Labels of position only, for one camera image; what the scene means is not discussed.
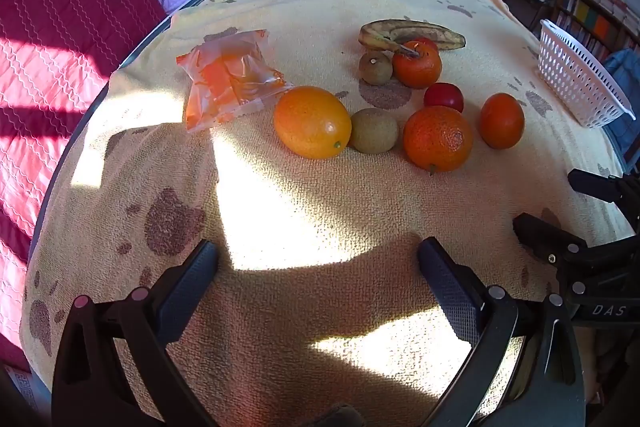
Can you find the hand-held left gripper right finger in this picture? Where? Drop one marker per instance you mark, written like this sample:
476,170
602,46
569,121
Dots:
450,287

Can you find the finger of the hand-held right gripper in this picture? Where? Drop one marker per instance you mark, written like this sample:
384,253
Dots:
595,187
540,234

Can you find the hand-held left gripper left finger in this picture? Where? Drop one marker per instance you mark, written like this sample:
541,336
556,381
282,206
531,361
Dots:
192,287

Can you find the white plastic basket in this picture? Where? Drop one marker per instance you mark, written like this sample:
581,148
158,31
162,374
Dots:
575,77

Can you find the smooth small orange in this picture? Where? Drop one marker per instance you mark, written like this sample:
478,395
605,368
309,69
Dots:
501,121

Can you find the rough-skinned orange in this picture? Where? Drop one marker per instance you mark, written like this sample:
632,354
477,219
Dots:
437,139

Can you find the red tomato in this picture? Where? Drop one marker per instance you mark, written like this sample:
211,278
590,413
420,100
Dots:
427,43
443,96

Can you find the large kiwi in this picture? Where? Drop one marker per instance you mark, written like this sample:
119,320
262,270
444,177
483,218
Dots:
372,132

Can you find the large yellow-orange orange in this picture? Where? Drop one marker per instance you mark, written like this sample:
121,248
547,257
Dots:
310,122

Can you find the orange with stem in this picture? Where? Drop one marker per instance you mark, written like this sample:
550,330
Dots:
417,67

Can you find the clear bag of orange pieces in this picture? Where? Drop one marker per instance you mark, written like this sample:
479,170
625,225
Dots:
225,77

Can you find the small kiwi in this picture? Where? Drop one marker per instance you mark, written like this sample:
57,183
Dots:
375,68

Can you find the blue plaid blanket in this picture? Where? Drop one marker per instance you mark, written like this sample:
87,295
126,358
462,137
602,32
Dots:
625,77

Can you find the yellow paw-print blanket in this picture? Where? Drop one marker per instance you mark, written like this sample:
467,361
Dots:
300,207

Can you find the wooden bookshelf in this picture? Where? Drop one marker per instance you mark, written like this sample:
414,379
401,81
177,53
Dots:
585,14

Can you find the spotted ripe banana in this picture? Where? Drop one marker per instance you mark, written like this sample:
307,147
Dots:
430,32

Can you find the red quilted mattress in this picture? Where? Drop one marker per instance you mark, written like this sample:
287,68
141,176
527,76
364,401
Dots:
50,32

